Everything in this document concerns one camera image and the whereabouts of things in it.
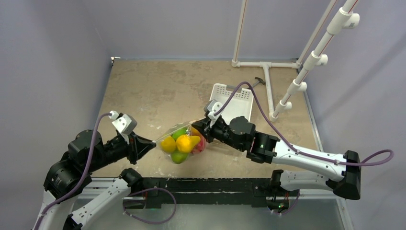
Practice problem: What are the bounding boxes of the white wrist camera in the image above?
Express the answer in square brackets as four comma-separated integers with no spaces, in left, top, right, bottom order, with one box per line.
[109,111,137,135]
[203,99,223,127]

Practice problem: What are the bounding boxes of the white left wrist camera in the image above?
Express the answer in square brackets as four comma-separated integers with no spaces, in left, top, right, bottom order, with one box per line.
[109,111,137,135]

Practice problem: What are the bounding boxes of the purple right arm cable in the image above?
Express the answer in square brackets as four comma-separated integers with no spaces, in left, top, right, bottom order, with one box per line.
[213,81,395,167]

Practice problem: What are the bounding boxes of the clear zip top bag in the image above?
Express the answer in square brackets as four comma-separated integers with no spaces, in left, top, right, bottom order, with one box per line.
[154,120,207,164]

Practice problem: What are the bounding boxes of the yellow bell pepper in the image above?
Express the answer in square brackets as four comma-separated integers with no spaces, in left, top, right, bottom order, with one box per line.
[176,135,201,153]

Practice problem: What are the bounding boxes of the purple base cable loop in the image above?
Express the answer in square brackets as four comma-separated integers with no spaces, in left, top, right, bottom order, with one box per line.
[122,186,177,225]

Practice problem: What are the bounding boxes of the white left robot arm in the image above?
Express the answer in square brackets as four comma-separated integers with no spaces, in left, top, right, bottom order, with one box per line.
[34,130,156,230]

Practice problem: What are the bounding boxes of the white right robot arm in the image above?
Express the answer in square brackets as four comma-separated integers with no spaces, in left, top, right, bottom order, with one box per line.
[192,116,361,200]

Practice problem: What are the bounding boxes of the white pvc pipe frame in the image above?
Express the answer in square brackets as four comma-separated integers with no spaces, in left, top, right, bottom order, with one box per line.
[231,0,360,122]

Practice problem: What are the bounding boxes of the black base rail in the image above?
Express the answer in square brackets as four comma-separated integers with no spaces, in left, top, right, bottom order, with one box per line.
[68,176,346,210]

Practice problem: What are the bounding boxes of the white plastic basket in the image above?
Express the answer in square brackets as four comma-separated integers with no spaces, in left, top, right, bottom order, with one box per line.
[210,83,254,125]

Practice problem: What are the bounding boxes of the red apple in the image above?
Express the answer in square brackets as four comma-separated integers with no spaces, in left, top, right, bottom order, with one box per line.
[191,138,206,154]

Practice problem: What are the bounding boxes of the black hammer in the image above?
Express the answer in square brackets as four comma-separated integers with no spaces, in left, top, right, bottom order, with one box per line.
[251,77,266,88]

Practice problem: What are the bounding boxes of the yellow mango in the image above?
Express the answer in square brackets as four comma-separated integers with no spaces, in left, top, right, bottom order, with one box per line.
[159,136,177,154]

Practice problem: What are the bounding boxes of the green lime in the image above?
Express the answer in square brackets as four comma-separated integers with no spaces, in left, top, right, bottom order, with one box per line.
[170,152,189,164]

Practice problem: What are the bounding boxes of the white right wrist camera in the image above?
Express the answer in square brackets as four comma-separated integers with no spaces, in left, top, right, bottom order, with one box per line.
[203,99,223,127]

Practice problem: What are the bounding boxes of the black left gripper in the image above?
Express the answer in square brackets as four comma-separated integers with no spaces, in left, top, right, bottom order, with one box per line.
[86,128,156,172]

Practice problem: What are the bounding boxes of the green ridged squash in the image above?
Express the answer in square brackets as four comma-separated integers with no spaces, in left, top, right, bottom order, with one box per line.
[171,127,188,141]

